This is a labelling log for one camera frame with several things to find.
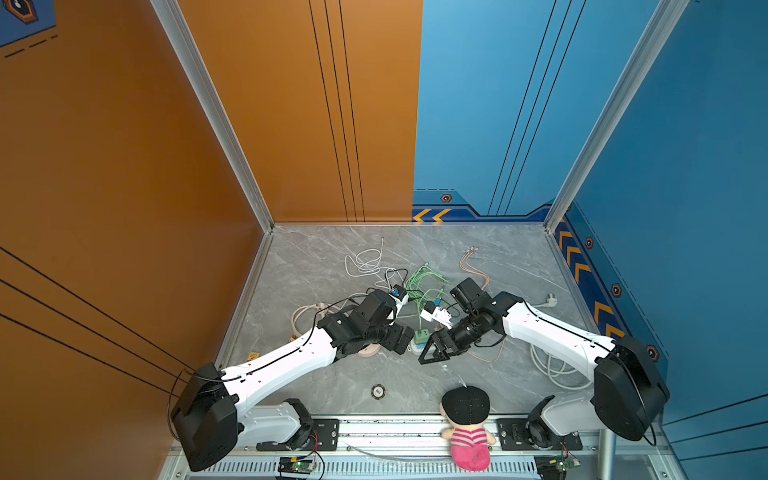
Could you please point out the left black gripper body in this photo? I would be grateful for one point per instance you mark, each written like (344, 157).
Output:
(389, 336)

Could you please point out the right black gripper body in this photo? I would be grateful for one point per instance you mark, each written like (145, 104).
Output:
(464, 332)

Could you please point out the white blue power strip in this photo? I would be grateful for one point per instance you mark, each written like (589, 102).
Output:
(417, 347)

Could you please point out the green charger adapter front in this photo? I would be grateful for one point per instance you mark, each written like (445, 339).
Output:
(421, 336)

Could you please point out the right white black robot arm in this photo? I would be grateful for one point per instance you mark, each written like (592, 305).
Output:
(626, 391)

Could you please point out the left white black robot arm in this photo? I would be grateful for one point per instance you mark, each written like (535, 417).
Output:
(220, 410)

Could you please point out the plush doll black hat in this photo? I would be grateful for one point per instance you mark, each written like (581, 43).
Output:
(467, 409)

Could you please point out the small round black dial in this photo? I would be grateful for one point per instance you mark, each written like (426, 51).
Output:
(378, 392)

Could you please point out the right circuit board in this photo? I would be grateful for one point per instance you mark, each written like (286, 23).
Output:
(556, 468)

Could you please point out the left green circuit board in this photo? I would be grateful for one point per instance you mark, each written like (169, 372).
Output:
(295, 467)

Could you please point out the grey metal pole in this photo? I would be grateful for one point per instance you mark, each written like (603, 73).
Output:
(606, 455)

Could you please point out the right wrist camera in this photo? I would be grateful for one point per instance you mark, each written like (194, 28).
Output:
(432, 312)

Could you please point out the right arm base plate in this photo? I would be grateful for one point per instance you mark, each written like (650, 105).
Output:
(518, 434)

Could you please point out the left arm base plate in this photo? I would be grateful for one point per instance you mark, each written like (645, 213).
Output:
(318, 435)

